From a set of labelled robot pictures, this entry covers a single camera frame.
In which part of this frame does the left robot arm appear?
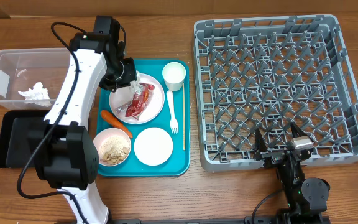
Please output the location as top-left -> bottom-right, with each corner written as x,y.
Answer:
23,16 -> 137,223

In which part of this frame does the small white plate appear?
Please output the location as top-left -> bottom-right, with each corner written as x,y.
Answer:
134,128 -> 173,166

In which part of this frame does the teal serving tray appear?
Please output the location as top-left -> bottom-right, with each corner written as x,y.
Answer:
99,59 -> 190,177

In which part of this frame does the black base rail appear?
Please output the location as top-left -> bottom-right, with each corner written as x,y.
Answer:
108,216 -> 280,224

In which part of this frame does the clear plastic bin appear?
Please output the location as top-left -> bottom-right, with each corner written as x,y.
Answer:
0,48 -> 70,110

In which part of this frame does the orange carrot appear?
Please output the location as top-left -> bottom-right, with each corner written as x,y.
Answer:
100,110 -> 133,139

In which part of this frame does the red snack wrapper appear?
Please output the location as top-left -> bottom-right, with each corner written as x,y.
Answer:
114,83 -> 155,120

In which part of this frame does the grey dishwasher rack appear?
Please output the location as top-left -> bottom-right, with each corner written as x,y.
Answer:
193,14 -> 358,172

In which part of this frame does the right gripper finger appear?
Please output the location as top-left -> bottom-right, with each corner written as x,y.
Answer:
253,128 -> 268,161
290,122 -> 307,138

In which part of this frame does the white cup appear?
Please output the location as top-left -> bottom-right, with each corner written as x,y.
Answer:
162,62 -> 186,91

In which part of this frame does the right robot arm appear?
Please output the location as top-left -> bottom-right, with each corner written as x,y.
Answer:
250,122 -> 330,224

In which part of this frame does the black tray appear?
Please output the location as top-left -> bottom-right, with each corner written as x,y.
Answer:
0,110 -> 49,168

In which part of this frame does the wooden chopstick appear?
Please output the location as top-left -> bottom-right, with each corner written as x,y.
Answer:
182,83 -> 186,151

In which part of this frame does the white plastic fork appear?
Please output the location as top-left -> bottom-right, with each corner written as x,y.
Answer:
166,90 -> 178,134

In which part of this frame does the large white plate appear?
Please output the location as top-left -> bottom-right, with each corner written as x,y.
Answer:
109,72 -> 165,124

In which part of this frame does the white tissue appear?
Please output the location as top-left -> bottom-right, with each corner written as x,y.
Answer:
129,70 -> 140,93
18,82 -> 52,107

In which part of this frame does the pink bowl with food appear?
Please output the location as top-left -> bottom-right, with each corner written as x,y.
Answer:
93,128 -> 132,167

